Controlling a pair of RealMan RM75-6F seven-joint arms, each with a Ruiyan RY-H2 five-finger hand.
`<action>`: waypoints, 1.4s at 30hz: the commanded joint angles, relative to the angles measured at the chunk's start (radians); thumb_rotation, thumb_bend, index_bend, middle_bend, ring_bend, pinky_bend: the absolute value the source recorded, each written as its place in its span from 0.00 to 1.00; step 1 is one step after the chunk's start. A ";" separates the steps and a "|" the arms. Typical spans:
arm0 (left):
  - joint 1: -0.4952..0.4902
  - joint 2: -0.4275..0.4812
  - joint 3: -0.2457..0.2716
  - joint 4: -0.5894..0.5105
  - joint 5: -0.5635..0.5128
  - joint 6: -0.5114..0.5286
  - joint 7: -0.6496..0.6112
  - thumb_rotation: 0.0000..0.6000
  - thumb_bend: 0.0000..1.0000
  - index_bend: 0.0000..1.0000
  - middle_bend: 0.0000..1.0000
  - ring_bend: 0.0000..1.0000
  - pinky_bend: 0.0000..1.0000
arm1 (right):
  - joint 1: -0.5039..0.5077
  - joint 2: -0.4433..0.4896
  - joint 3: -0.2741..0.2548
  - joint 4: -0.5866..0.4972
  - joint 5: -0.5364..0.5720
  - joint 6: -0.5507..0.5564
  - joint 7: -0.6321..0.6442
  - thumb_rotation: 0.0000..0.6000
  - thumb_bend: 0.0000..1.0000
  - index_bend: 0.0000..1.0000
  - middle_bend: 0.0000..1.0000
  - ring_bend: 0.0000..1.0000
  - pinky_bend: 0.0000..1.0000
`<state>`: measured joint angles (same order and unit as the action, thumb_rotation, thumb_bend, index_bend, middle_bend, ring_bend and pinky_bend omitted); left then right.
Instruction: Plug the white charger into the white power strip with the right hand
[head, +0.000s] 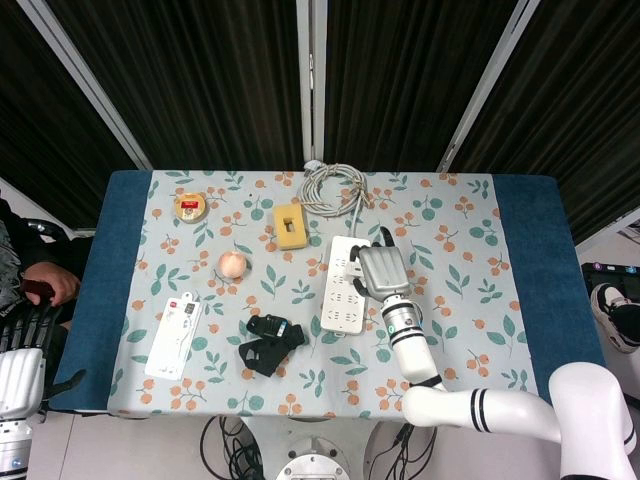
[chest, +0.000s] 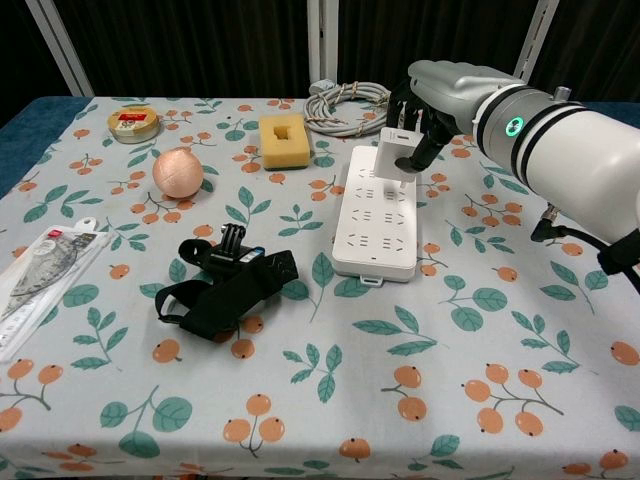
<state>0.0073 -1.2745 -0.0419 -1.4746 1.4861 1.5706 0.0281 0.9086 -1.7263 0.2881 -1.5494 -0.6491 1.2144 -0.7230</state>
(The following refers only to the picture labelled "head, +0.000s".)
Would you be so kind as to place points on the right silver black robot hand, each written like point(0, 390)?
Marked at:
point(382, 270)

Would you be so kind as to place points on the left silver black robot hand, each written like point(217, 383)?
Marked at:
point(20, 380)

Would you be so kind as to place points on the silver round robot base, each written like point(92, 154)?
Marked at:
point(312, 465)

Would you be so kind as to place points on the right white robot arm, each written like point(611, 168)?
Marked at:
point(415, 350)

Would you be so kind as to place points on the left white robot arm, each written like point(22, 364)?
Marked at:
point(14, 445)

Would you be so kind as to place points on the white power strip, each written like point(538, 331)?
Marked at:
point(340, 305)

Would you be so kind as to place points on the floral grey tablecloth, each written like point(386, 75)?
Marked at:
point(470, 300)

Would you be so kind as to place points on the blue table cover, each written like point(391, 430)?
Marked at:
point(85, 310)

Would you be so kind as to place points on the yellow sponge with cutout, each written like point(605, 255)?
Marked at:
point(290, 240)

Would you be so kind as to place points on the person in black jacket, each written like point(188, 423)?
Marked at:
point(30, 240)

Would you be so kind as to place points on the pink ball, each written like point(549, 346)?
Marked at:
point(233, 265)

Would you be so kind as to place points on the white packaged ruler set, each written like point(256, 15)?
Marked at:
point(172, 340)

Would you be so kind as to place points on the black curtain panel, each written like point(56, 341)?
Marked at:
point(400, 75)
point(200, 75)
point(40, 125)
point(575, 125)

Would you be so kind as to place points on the round gold tin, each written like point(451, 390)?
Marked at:
point(190, 208)

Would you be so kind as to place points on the black screen device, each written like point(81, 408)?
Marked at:
point(600, 275)

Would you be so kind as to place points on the black and white sneaker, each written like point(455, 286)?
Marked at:
point(617, 320)

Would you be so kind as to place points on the white upright frame post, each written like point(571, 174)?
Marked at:
point(310, 75)

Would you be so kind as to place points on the white slanted frame post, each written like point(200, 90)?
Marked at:
point(85, 80)
point(485, 85)

